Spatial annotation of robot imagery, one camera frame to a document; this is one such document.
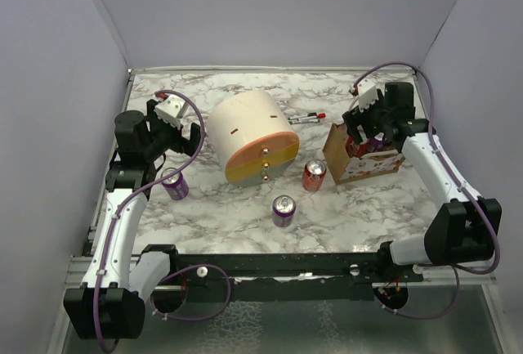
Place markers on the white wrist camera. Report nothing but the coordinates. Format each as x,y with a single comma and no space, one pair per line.
366,93
171,109

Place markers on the cream cylindrical container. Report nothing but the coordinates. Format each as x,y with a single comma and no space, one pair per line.
252,138

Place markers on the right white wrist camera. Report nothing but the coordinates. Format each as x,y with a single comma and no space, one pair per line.
366,93

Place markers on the purple can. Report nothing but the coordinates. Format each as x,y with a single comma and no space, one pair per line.
378,144
174,184
283,210

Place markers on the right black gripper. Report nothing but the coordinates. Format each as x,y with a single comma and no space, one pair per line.
352,120

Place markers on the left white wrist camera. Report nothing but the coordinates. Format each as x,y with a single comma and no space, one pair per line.
171,109

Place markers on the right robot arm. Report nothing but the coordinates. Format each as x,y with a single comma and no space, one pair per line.
466,225

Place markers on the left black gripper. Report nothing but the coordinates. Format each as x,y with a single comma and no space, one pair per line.
181,144

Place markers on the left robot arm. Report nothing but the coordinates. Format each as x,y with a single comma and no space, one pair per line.
110,301

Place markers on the black base frame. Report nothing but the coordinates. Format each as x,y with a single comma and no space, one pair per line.
279,277

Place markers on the red can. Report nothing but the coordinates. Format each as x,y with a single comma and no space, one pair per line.
313,175
354,149

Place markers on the red capped marker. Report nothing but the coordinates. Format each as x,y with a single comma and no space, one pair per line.
319,117

